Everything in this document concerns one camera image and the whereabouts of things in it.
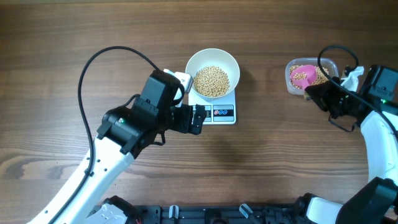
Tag pink measuring scoop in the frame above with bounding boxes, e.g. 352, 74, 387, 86
287, 65, 317, 98

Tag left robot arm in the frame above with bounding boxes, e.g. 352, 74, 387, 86
31, 70, 205, 223

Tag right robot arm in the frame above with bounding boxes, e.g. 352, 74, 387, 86
291, 65, 397, 223

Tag white digital kitchen scale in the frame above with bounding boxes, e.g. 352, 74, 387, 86
188, 90, 237, 125

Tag soybeans in bowl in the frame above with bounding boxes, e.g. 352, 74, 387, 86
193, 65, 230, 97

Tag soybeans in scoop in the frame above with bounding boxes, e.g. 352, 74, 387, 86
292, 72, 307, 80

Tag white bowl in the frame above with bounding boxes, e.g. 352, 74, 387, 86
185, 49, 241, 98

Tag yellow soybeans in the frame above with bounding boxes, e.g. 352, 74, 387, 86
290, 65, 328, 90

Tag clear plastic container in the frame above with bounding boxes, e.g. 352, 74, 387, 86
285, 58, 339, 95

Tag right black cable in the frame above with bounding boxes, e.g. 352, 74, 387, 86
317, 44, 398, 134

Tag black cable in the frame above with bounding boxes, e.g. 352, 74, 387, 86
46, 45, 161, 224
317, 44, 398, 134

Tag left black cable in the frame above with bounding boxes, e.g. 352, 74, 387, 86
46, 45, 161, 224

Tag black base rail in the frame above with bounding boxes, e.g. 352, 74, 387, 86
90, 203, 312, 224

